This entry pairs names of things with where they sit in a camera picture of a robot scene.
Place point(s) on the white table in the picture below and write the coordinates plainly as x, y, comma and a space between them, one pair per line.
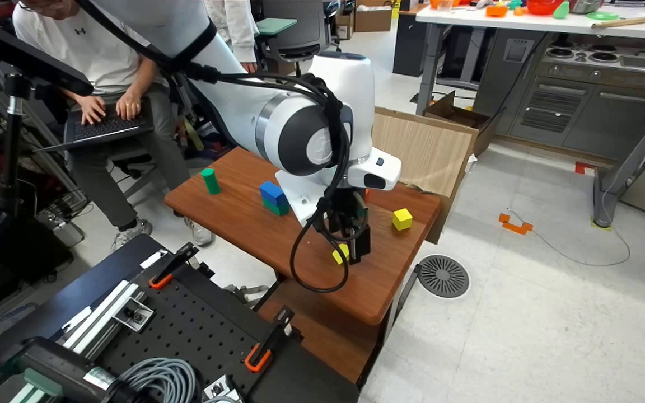
524, 23

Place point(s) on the red bowl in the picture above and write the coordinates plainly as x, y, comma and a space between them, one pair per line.
543, 5

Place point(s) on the grey desk leg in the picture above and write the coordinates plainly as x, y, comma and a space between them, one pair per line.
625, 162

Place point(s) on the green block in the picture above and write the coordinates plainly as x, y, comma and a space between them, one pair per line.
276, 208

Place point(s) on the camera on mount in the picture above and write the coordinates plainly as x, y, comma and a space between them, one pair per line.
20, 56

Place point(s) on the grey toy kitchen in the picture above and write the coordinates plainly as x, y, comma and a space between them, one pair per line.
585, 95

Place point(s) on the red floor marker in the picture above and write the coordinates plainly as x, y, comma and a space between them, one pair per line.
583, 167

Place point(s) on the green cylinder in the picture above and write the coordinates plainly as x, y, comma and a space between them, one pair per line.
210, 181

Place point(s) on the wood-print cardboard panel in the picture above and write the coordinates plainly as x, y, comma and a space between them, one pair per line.
429, 148

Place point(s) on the orange floor marker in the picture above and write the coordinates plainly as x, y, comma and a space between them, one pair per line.
515, 225

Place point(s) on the black and orange clamp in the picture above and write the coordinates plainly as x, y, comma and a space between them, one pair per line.
171, 267
266, 341

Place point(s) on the open cardboard box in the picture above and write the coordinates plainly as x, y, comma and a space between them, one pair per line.
462, 120

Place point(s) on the stack of cardboard boxes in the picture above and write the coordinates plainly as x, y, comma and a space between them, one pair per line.
372, 17

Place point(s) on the person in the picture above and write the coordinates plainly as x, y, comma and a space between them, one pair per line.
104, 50
238, 28

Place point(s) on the yellow block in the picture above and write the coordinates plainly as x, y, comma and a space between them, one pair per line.
402, 219
339, 254

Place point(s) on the orange bowl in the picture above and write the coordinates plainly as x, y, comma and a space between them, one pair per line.
496, 10

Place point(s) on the aluminium rail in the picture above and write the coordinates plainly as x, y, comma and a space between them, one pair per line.
104, 313

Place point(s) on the office chair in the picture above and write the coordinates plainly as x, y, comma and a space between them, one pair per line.
294, 25

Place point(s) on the round floor vent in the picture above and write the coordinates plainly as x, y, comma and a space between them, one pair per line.
443, 276

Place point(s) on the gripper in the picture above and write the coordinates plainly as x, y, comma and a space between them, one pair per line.
350, 208

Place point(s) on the wooden rolling pin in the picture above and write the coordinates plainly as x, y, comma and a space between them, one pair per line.
624, 22

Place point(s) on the green plate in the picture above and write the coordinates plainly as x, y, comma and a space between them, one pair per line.
602, 15

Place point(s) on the black laptop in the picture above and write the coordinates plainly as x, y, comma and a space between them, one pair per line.
104, 127

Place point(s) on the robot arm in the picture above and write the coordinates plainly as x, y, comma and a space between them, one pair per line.
233, 101

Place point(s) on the blue block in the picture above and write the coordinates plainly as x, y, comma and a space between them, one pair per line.
272, 192

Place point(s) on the black cabinet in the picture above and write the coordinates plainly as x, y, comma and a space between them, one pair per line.
409, 42

